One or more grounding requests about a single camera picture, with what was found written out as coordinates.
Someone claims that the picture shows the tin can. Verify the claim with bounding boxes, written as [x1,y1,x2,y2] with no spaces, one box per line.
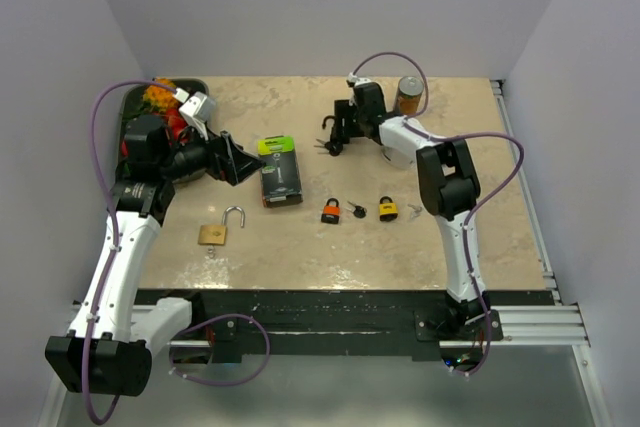
[393,76,425,115]

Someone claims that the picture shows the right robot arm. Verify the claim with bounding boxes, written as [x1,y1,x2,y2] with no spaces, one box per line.
[324,74,492,340]

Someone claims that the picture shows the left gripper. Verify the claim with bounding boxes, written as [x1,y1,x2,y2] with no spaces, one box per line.
[160,116,265,185]

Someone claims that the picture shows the white toilet paper roll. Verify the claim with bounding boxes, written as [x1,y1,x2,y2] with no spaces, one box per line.
[382,138,420,170]

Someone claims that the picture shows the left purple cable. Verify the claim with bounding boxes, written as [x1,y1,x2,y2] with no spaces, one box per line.
[80,79,179,423]

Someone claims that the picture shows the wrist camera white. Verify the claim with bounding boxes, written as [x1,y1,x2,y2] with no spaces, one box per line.
[173,88,217,141]
[346,72,373,89]

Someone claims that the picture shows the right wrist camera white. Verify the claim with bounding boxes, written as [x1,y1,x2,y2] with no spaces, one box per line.
[346,72,373,89]

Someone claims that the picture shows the silver keys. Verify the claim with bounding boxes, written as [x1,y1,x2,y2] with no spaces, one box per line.
[408,204,423,219]

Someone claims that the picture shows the yellow padlock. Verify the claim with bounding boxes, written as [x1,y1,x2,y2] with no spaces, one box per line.
[379,196,399,222]

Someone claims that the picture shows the purple cable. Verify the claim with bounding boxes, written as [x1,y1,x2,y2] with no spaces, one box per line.
[352,51,526,378]
[80,79,179,423]

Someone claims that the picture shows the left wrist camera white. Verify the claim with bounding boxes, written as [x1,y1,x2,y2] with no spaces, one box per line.
[173,88,217,141]

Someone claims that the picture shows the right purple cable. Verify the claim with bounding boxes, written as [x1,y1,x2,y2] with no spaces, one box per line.
[352,51,526,378]

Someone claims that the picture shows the black padlock with keys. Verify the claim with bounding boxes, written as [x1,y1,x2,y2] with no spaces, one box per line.
[315,115,344,157]

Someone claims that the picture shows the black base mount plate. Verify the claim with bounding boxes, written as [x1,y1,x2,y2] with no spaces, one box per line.
[130,288,556,364]

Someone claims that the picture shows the orange padlock with keys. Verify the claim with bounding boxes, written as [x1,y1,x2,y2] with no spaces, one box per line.
[320,197,367,225]

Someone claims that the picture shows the brass padlock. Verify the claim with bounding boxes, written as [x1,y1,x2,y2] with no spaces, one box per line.
[197,206,246,259]

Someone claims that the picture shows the razor box green black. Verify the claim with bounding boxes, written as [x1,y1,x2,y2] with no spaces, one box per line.
[257,135,303,208]

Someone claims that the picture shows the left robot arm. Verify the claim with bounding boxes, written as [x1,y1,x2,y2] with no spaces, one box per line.
[45,115,263,397]

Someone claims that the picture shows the fruit tray dark green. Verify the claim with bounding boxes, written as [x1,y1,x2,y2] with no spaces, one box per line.
[115,77,209,184]

